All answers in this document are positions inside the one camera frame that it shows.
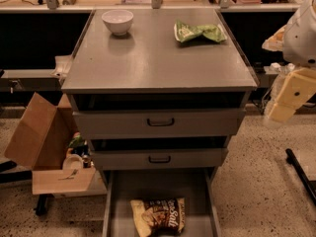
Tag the white round container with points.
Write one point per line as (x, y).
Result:
(73, 162)

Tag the top grey drawer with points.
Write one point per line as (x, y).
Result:
(120, 116)

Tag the brown chip bag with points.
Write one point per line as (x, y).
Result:
(159, 215)

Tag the green chip bag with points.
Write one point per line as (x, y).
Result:
(184, 32)

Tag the black bar on floor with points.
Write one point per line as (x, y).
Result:
(309, 185)

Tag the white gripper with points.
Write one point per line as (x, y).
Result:
(301, 39)

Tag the green item in box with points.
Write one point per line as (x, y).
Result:
(76, 141)

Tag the small dark can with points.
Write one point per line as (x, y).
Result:
(86, 161)

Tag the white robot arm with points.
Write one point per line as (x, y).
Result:
(297, 42)

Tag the bottom grey drawer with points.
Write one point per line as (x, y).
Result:
(193, 185)

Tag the grey drawer cabinet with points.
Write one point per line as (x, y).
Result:
(150, 61)

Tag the white ceramic bowl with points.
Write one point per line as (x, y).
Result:
(118, 22)

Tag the open cardboard box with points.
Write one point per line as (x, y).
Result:
(39, 143)

